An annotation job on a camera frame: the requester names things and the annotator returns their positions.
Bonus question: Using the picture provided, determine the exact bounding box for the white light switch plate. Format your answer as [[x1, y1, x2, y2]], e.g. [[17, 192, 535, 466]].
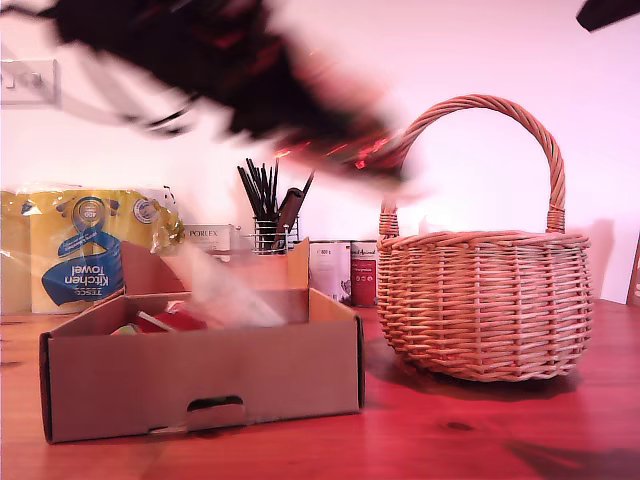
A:
[[0, 58, 57, 106]]

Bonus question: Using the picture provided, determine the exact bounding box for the woven wicker basket with handle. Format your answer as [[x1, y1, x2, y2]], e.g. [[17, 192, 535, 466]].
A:
[[375, 93, 593, 384]]

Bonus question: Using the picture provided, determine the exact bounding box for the yellow kitchen towel pack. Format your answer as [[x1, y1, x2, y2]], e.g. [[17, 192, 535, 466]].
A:
[[0, 183, 186, 315]]

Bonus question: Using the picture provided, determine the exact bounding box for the brown utensil handle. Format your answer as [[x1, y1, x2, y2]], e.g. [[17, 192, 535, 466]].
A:
[[273, 188, 306, 251]]

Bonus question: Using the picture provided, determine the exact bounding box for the brown cardboard box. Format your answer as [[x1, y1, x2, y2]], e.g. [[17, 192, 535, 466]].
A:
[[38, 238, 365, 445]]

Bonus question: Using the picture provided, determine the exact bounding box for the metal wire utensil holder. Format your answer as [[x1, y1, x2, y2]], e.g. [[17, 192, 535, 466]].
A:
[[239, 215, 301, 255]]

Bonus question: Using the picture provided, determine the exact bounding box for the white Porlex carton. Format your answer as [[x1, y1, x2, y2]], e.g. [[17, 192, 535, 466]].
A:
[[183, 224, 240, 261]]

